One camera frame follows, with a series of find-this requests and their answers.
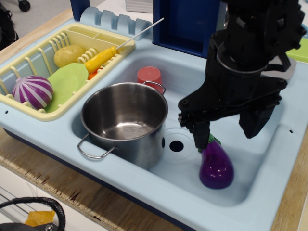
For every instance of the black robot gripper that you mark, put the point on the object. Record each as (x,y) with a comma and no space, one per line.
(229,90)

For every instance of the purple toy eggplant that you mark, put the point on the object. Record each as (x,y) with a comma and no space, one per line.
(216,171)

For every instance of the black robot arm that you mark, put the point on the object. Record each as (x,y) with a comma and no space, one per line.
(257,38)

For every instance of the stainless steel pot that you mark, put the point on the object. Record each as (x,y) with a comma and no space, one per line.
(129,120)

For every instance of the grey toy faucet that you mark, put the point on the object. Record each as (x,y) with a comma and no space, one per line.
(284,75)

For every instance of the red plastic cup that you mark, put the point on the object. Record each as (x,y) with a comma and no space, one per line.
(152,74)

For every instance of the green cutting board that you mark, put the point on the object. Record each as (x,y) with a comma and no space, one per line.
(300,54)

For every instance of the grey ribbed box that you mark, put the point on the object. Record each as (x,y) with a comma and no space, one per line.
(143,6)

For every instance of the orange toy piece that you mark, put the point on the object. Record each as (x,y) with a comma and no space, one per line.
(92,75)

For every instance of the green plastic plate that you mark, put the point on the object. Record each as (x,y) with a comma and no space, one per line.
(66,82)

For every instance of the yellow toy potato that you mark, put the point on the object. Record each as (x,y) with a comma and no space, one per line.
(67,55)

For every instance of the purple white striped toy onion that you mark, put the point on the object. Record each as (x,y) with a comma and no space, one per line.
(35,90)

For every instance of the yellow dish rack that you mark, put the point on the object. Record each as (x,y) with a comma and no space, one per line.
(38,60)

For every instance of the yellow tape piece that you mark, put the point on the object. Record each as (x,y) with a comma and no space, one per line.
(37,218)

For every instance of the black chair wheel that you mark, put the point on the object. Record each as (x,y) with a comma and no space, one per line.
(24,5)

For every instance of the black bag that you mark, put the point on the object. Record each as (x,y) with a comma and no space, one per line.
(8,34)

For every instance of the yellow handled whisk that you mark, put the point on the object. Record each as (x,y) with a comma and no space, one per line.
(98,60)

